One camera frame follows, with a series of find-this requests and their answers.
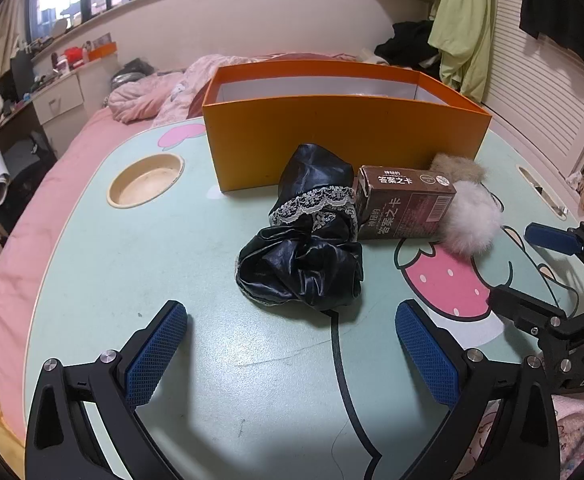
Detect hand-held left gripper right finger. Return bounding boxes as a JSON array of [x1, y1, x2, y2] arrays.
[[394, 299, 560, 480]]

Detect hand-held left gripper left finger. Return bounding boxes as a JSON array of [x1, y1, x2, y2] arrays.
[[24, 300, 189, 480]]

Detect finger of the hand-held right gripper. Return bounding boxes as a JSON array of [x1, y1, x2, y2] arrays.
[[524, 221, 584, 311], [487, 284, 584, 373]]

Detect white fur pompom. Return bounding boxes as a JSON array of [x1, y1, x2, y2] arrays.
[[439, 180, 504, 256]]

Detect brown fur pompom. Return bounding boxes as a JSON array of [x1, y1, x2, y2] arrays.
[[429, 152, 488, 186]]

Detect brown card box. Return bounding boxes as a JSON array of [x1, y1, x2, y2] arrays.
[[354, 164, 458, 241]]

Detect black satin lace cloth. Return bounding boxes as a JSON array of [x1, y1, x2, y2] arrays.
[[235, 143, 364, 313]]

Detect orange cardboard box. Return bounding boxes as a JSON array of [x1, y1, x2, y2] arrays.
[[202, 59, 494, 193]]

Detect mint green printed desktop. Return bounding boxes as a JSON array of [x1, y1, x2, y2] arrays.
[[22, 119, 584, 480]]

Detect pink printed blanket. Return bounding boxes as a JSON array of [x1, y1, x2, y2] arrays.
[[464, 394, 584, 480]]

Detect white louvered wardrobe door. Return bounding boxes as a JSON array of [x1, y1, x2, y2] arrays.
[[482, 0, 584, 176]]

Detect pink bed sheet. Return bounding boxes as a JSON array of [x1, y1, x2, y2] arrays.
[[0, 105, 583, 443]]

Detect light green hanging garment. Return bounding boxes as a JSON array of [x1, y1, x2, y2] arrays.
[[427, 0, 498, 103]]

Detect pile of black clothes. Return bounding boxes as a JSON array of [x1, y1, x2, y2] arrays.
[[374, 20, 445, 68]]

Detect pink printed quilt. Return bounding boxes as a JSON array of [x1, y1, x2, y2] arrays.
[[108, 54, 273, 128]]

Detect white drawer cabinet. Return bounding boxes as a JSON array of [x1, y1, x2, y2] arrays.
[[32, 67, 117, 158]]

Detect dark grey bag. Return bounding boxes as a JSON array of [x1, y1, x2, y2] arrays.
[[112, 58, 155, 88]]

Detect small orange box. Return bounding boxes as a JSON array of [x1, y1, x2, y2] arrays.
[[88, 42, 118, 62]]

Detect black monitor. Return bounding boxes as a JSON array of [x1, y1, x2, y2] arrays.
[[10, 52, 35, 101]]

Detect beige curtain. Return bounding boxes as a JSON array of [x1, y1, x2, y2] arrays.
[[0, 0, 30, 76]]

